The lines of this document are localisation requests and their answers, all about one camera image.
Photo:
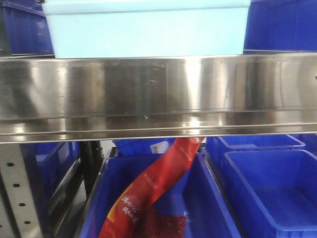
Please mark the perforated steel rack post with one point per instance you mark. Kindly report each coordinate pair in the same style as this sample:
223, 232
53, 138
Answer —
16, 163

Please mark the upper right dark blue bin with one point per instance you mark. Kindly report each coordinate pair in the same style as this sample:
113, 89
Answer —
284, 25

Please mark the blue bin behind package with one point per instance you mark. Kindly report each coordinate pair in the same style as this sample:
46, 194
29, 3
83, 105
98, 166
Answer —
131, 147

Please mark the upper left dark blue bin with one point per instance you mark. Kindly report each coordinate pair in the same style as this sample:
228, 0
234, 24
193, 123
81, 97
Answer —
26, 27

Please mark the dark blue bin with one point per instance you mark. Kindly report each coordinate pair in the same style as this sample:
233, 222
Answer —
26, 27
284, 25

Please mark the blue bin behind post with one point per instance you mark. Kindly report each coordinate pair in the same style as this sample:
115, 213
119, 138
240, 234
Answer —
54, 159

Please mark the steel flow rack shelf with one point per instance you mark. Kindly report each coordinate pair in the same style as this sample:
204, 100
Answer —
46, 99

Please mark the light blue bin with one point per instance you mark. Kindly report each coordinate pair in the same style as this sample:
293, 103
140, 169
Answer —
146, 28

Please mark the front blue crate with package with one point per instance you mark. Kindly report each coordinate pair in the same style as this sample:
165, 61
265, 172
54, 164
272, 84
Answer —
196, 197

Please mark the blue crate near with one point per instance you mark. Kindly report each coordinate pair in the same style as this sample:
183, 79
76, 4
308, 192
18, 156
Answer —
273, 193

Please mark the red package in bin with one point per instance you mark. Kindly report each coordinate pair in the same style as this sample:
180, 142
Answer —
135, 201

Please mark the far right rear blue bin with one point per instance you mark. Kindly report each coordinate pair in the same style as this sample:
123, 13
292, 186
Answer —
217, 146

